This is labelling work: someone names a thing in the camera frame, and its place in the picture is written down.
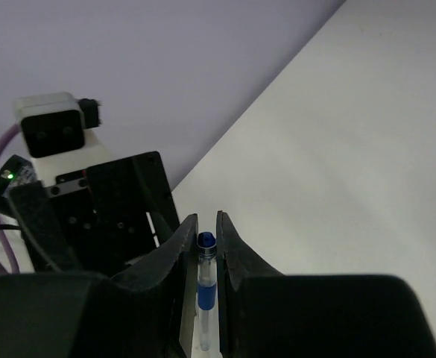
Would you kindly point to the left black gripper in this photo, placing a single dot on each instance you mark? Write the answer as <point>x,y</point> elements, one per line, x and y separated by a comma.
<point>99,218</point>

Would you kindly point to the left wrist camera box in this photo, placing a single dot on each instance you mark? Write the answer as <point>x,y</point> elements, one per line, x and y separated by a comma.
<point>58,131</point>

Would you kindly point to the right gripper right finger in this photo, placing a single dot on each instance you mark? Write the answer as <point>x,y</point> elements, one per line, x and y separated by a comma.
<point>241,281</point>

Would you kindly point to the blue ballpoint pen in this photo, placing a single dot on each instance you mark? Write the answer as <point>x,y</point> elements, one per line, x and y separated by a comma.
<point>207,285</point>

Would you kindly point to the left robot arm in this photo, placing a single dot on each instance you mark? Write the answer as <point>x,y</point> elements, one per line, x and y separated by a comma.
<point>5,194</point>

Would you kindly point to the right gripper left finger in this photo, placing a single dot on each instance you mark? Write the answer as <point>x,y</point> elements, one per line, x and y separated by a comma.
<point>162,287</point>

